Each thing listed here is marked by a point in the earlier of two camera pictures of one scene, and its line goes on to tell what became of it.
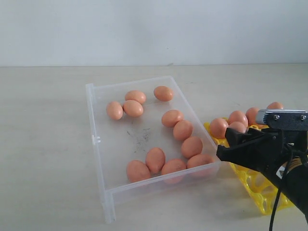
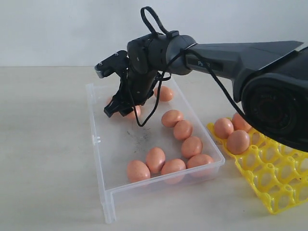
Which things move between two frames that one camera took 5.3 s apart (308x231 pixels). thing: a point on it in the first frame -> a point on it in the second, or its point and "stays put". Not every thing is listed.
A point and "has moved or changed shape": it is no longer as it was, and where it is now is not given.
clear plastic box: [148, 138] stays put
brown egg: [191, 147] stays put
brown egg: [171, 117] stays put
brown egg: [238, 126] has moved or changed shape
